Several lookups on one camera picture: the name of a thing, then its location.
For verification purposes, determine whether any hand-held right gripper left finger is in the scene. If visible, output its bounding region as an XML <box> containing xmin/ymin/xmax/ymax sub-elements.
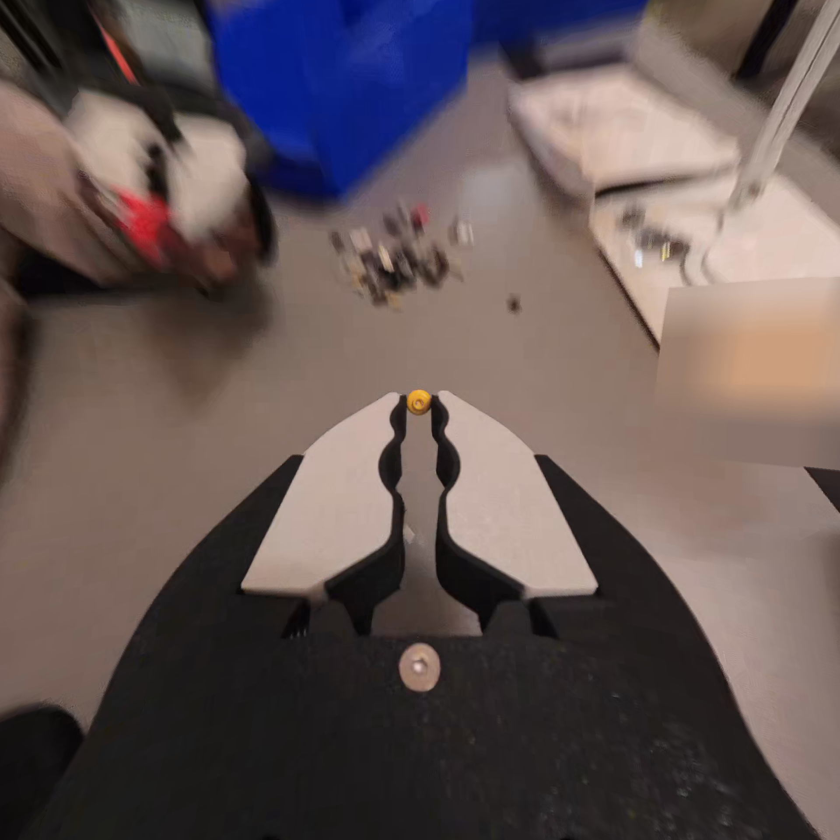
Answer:
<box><xmin>241</xmin><ymin>392</ymin><xmax>408</xmax><ymax>636</ymax></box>

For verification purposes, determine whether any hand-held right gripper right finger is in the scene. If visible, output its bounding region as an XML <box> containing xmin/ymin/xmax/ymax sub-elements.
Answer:
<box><xmin>431</xmin><ymin>390</ymin><xmax>599</xmax><ymax>634</ymax></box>

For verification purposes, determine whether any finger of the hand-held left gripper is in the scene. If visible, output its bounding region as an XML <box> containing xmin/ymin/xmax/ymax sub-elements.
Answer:
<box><xmin>66</xmin><ymin>91</ymin><xmax>161</xmax><ymax>198</ymax></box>
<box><xmin>164</xmin><ymin>125</ymin><xmax>249</xmax><ymax>237</ymax></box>

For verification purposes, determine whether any red toy figure torso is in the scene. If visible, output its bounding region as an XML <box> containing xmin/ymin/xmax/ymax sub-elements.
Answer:
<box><xmin>108</xmin><ymin>185</ymin><xmax>177</xmax><ymax>266</ymax></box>

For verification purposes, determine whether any pile of small toy bricks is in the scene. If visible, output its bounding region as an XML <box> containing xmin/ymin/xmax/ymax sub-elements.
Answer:
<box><xmin>328</xmin><ymin>200</ymin><xmax>526</xmax><ymax>316</ymax></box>

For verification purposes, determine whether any grey desk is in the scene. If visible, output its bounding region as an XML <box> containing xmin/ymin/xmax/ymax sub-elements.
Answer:
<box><xmin>0</xmin><ymin>59</ymin><xmax>840</xmax><ymax>840</ymax></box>

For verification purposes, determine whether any person's left hand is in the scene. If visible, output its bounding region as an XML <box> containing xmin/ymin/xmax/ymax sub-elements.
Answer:
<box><xmin>161</xmin><ymin>217</ymin><xmax>260</xmax><ymax>296</ymax></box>

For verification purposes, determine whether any clear bag of small parts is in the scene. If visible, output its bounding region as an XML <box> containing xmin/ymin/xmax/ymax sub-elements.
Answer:
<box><xmin>617</xmin><ymin>200</ymin><xmax>700</xmax><ymax>280</ymax></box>

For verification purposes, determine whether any white printed paper bag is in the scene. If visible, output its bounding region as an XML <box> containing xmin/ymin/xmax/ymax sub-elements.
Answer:
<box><xmin>508</xmin><ymin>71</ymin><xmax>741</xmax><ymax>199</ymax></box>

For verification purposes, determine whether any white and wood book stand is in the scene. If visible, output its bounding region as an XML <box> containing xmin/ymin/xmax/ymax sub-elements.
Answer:
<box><xmin>591</xmin><ymin>0</ymin><xmax>840</xmax><ymax>345</ymax></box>

